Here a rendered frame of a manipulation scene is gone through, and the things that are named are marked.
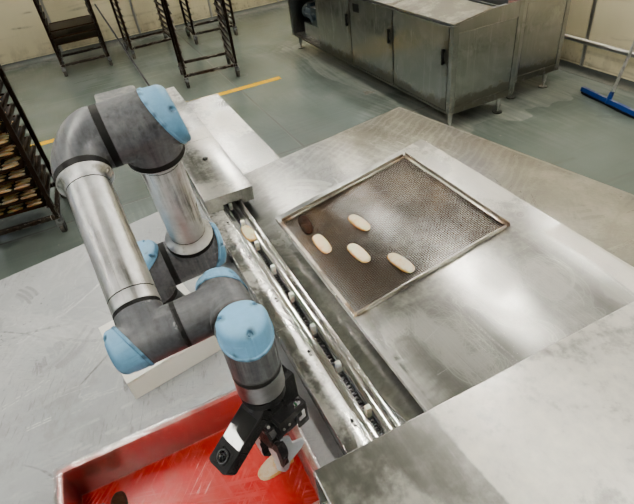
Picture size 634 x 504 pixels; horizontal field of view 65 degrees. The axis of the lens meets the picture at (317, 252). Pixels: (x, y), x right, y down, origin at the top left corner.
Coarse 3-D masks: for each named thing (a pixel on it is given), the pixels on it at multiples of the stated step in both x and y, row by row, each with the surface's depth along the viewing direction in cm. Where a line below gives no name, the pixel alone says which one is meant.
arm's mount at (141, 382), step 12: (180, 288) 142; (108, 324) 136; (192, 348) 125; (204, 348) 128; (216, 348) 130; (168, 360) 122; (180, 360) 125; (192, 360) 127; (144, 372) 120; (156, 372) 122; (168, 372) 124; (180, 372) 126; (132, 384) 119; (144, 384) 121; (156, 384) 124
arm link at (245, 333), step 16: (240, 304) 69; (256, 304) 69; (224, 320) 67; (240, 320) 66; (256, 320) 66; (224, 336) 65; (240, 336) 64; (256, 336) 65; (272, 336) 68; (224, 352) 67; (240, 352) 66; (256, 352) 66; (272, 352) 69; (240, 368) 68; (256, 368) 68; (272, 368) 70; (240, 384) 71; (256, 384) 70
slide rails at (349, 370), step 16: (224, 208) 180; (240, 208) 179; (256, 240) 163; (256, 256) 156; (272, 256) 155; (288, 304) 138; (304, 304) 137; (320, 352) 123; (336, 352) 123; (352, 368) 118; (336, 384) 115; (352, 400) 111; (368, 400) 111; (384, 416) 107; (368, 432) 105
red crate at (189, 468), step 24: (168, 456) 109; (192, 456) 108; (264, 456) 106; (120, 480) 105; (144, 480) 105; (168, 480) 104; (192, 480) 104; (216, 480) 103; (240, 480) 103; (288, 480) 101
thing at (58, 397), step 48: (0, 288) 163; (48, 288) 160; (96, 288) 157; (192, 288) 152; (0, 336) 145; (48, 336) 143; (96, 336) 140; (0, 384) 130; (48, 384) 129; (96, 384) 127; (192, 384) 124; (0, 432) 119; (48, 432) 117; (96, 432) 116; (384, 432) 108; (0, 480) 109; (48, 480) 108
